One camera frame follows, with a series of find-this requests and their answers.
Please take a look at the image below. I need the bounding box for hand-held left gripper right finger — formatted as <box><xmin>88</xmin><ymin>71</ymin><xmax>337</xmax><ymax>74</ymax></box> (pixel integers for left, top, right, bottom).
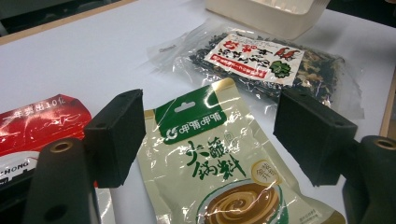
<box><xmin>273</xmin><ymin>88</ymin><xmax>396</xmax><ymax>224</ymax></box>

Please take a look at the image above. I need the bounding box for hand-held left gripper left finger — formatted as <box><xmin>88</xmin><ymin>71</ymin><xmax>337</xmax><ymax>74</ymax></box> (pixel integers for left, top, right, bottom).
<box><xmin>22</xmin><ymin>89</ymin><xmax>147</xmax><ymax>224</ymax></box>

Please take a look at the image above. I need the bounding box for red snack packet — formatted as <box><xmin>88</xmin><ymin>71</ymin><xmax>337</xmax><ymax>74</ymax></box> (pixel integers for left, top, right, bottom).
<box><xmin>0</xmin><ymin>93</ymin><xmax>93</xmax><ymax>190</ymax></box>

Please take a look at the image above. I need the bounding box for beige green sauce packet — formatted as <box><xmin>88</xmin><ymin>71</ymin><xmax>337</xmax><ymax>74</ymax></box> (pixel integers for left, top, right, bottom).
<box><xmin>136</xmin><ymin>77</ymin><xmax>347</xmax><ymax>224</ymax></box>

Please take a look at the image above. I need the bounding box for cream plastic basket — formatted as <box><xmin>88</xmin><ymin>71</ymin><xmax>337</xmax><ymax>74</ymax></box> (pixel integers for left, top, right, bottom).
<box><xmin>204</xmin><ymin>0</ymin><xmax>331</xmax><ymax>41</ymax></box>

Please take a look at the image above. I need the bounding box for clear bag of dried seaweed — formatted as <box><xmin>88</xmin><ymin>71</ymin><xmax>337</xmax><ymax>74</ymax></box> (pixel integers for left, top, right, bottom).
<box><xmin>147</xmin><ymin>17</ymin><xmax>365</xmax><ymax>120</ymax></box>

